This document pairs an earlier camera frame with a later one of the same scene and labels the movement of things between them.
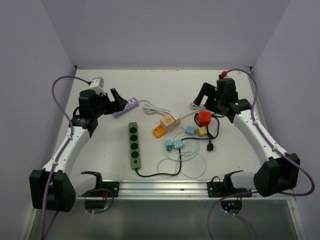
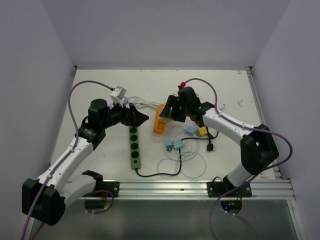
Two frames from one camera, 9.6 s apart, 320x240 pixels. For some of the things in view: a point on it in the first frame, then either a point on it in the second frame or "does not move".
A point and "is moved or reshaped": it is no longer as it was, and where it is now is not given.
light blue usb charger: [190, 130] does not move
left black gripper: [120, 103] to [131, 116]
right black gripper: [208, 90] to [172, 102]
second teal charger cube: [178, 144] does not move
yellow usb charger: [201, 131] does not move
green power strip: [134, 146] does not move
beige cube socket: [167, 122] is moved or reshaped
